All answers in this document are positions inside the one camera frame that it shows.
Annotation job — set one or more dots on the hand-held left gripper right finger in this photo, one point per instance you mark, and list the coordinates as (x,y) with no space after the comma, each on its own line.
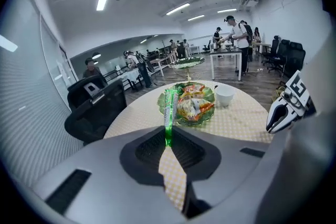
(231,178)

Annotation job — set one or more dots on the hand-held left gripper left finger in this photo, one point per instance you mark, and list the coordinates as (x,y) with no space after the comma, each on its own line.
(105,186)

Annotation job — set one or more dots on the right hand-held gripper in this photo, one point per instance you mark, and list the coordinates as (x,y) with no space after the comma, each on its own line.
(298,86)

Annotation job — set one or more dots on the beige snack packet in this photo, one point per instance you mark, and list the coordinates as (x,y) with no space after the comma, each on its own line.
(187,108)

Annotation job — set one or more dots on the green candy wrapper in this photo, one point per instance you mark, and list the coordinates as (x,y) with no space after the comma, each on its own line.
(169,112)

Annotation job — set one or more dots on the green leaf-shaped tiered tray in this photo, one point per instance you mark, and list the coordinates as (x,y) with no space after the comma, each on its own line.
(187,61)

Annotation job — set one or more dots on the round table with checkered cloth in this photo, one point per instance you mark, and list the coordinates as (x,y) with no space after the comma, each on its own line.
(236,118)

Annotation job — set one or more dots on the white cup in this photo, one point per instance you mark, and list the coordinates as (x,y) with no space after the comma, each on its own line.
(224,95)

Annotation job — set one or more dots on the black office chair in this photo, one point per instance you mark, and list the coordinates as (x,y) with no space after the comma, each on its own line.
(105,107)
(282,52)
(295,57)
(274,46)

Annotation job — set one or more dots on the round ceiling lamp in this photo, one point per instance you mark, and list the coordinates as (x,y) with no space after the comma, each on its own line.
(96,55)

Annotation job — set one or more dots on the white frame desk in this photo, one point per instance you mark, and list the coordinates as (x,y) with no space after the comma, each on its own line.
(262,44)
(160,59)
(225,51)

